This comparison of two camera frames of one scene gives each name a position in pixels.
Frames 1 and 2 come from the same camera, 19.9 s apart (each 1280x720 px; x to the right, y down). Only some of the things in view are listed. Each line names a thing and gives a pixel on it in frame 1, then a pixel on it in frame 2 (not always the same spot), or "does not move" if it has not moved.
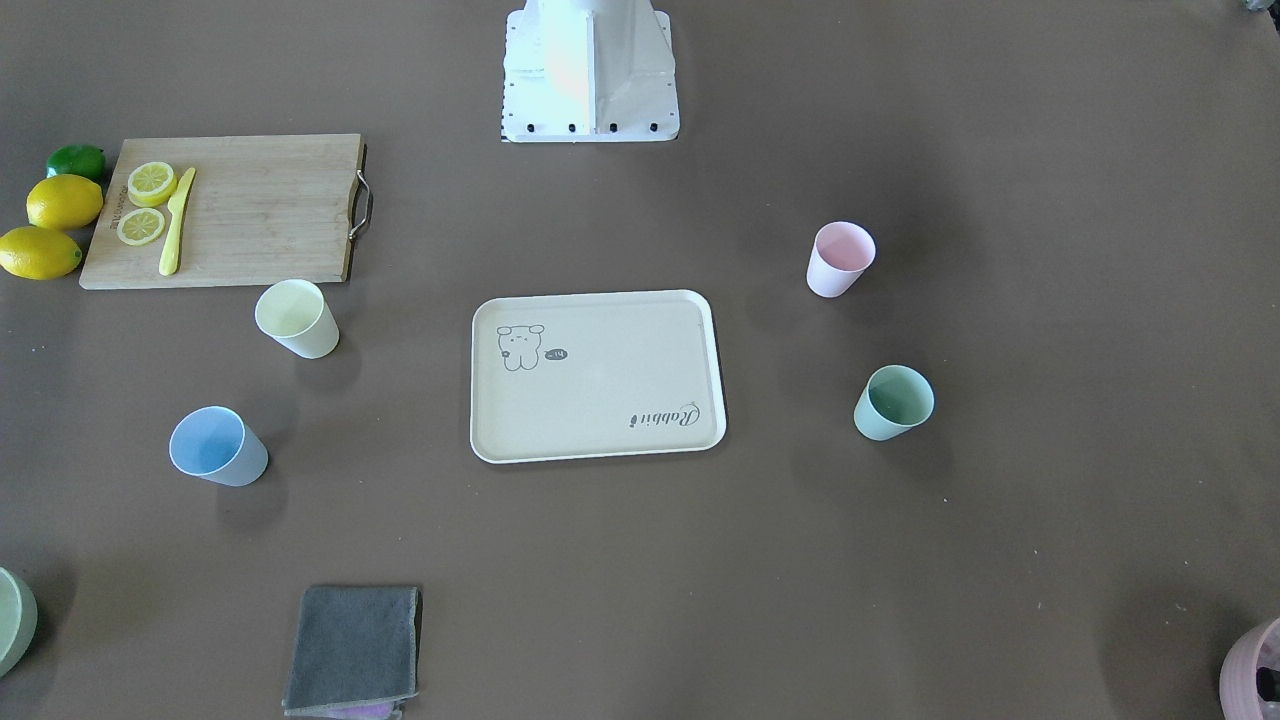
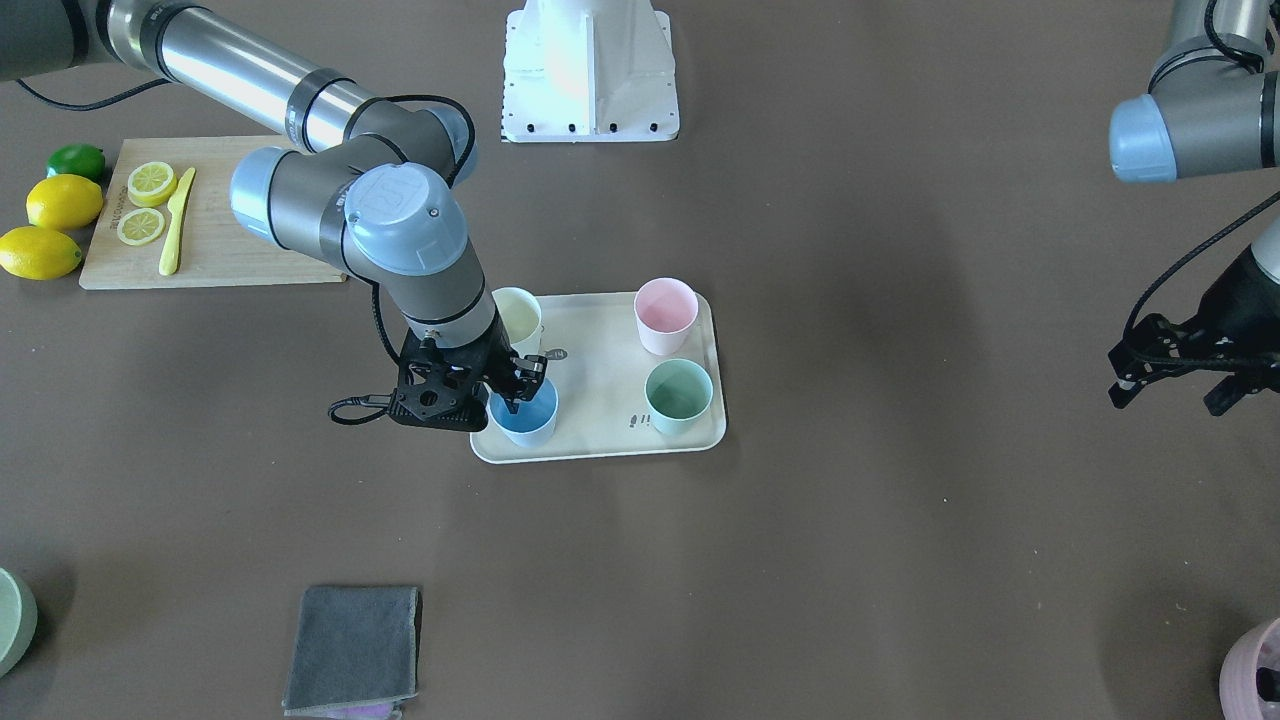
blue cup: x=213 y=444 → x=533 y=423
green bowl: x=19 y=616 does not move
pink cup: x=841 y=254 → x=665 y=309
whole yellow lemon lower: x=37 y=254 does not move
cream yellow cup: x=294 y=315 → x=521 y=317
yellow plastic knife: x=170 y=261 does not move
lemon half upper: x=150 y=183 does not move
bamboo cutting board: x=226 y=210 does not move
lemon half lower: x=140 y=226 does not move
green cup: x=895 y=399 → x=678 y=392
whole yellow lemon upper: x=64 y=202 does not move
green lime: x=77 y=159 does not move
